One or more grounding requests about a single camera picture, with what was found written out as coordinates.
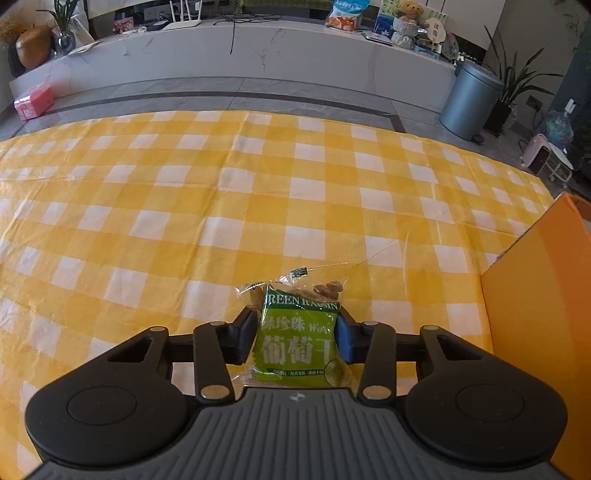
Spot blue snack bag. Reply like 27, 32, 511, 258
325, 0, 371, 32

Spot orange cardboard box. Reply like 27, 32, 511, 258
480, 191, 591, 462

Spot wall vine plant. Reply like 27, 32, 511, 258
563, 9, 590, 47

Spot dried flowers in dark vase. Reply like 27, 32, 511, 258
0, 16, 28, 77

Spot white router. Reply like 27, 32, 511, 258
164, 0, 204, 31

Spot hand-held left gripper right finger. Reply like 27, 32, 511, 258
335, 307, 485, 402

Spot grey round trash can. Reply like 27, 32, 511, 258
438, 60, 505, 141

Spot brown round vase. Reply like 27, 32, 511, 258
15, 25, 52, 70

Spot white marble media console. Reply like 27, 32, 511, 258
9, 0, 485, 100

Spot long-leaf potted plant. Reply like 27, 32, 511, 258
480, 25, 566, 137

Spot green plant in glass vase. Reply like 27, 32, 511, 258
37, 0, 81, 56

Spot pink storage box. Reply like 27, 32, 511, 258
13, 85, 55, 121

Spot blue water jug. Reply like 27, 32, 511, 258
542, 99, 575, 153

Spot round white sign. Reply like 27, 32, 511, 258
422, 16, 448, 49

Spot yellow checked tablecloth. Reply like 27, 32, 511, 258
0, 108, 555, 467

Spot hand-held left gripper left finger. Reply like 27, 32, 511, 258
106, 307, 259, 402

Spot white round stool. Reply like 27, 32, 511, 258
545, 143, 576, 185

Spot brown teddy bear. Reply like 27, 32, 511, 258
392, 0, 426, 49

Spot green raisin packet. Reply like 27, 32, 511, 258
235, 265, 356, 391

